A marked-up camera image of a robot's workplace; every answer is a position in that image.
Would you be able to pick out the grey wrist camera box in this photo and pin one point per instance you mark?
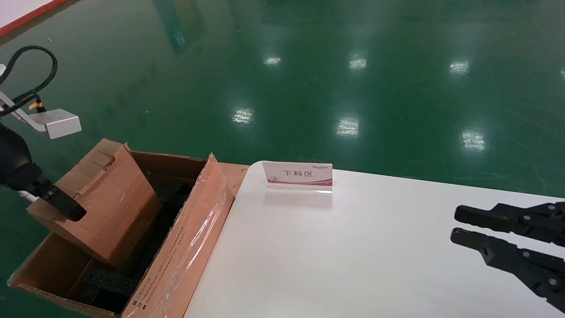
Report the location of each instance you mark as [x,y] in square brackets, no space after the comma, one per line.
[59,123]

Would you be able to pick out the large cardboard box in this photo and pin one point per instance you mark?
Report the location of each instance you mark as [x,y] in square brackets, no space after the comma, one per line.
[194,234]

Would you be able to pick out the small cardboard box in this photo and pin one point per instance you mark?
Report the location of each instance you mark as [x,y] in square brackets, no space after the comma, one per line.
[114,207]

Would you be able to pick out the acrylic sign with red print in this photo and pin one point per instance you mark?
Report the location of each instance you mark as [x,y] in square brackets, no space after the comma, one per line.
[300,174]

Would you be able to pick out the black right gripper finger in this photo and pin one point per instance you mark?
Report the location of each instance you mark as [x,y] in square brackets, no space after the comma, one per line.
[512,218]
[512,258]

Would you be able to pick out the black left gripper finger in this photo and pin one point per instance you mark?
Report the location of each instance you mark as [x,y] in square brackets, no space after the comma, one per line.
[62,203]

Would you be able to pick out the black foam insert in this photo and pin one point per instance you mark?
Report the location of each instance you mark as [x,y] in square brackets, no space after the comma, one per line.
[106,282]

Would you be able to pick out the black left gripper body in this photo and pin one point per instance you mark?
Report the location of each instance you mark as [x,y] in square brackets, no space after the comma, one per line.
[13,159]

